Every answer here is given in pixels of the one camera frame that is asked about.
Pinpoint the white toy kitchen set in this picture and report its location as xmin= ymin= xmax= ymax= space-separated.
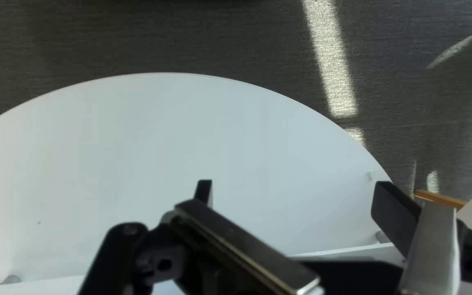
xmin=398 ymin=190 xmax=472 ymax=295

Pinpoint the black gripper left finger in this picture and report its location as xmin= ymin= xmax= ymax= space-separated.
xmin=76 ymin=180 xmax=324 ymax=295

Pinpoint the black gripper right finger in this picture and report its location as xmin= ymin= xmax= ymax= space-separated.
xmin=370 ymin=181 xmax=421 ymax=258

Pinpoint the round white table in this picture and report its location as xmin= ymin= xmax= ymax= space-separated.
xmin=0 ymin=73 xmax=401 ymax=295

